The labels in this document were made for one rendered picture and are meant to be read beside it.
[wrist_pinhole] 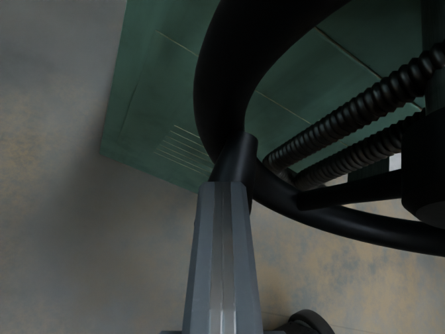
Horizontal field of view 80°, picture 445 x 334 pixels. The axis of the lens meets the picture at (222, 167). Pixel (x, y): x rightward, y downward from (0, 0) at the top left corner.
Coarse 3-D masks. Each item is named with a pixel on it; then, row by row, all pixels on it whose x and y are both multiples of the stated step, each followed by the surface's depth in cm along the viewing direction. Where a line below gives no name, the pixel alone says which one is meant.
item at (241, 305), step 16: (224, 192) 10; (240, 192) 10; (224, 208) 9; (240, 208) 9; (224, 224) 8; (240, 224) 8; (224, 240) 8; (240, 240) 8; (224, 256) 7; (240, 256) 7; (224, 272) 7; (240, 272) 7; (224, 288) 7; (240, 288) 7; (256, 288) 7; (224, 304) 6; (240, 304) 6; (256, 304) 6; (224, 320) 6; (240, 320) 6; (256, 320) 6
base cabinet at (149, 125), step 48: (144, 0) 30; (192, 0) 28; (144, 48) 37; (192, 48) 34; (336, 48) 29; (144, 96) 47; (192, 96) 43; (288, 96) 38; (336, 96) 35; (144, 144) 66; (192, 144) 59; (336, 144) 45
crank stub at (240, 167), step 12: (240, 132) 14; (228, 144) 13; (240, 144) 13; (252, 144) 13; (228, 156) 13; (240, 156) 13; (252, 156) 13; (216, 168) 13; (228, 168) 12; (240, 168) 13; (252, 168) 13; (216, 180) 12; (228, 180) 12; (240, 180) 12; (252, 180) 13; (252, 192) 13
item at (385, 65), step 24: (360, 0) 24; (384, 0) 24; (408, 0) 23; (336, 24) 27; (360, 24) 26; (384, 24) 25; (408, 24) 25; (360, 48) 28; (384, 48) 28; (408, 48) 27; (384, 72) 30
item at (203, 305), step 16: (208, 192) 10; (208, 208) 9; (208, 224) 8; (208, 240) 8; (192, 256) 7; (208, 256) 7; (192, 272) 7; (208, 272) 7; (192, 288) 7; (208, 288) 7; (192, 304) 6; (208, 304) 6; (192, 320) 6; (208, 320) 6
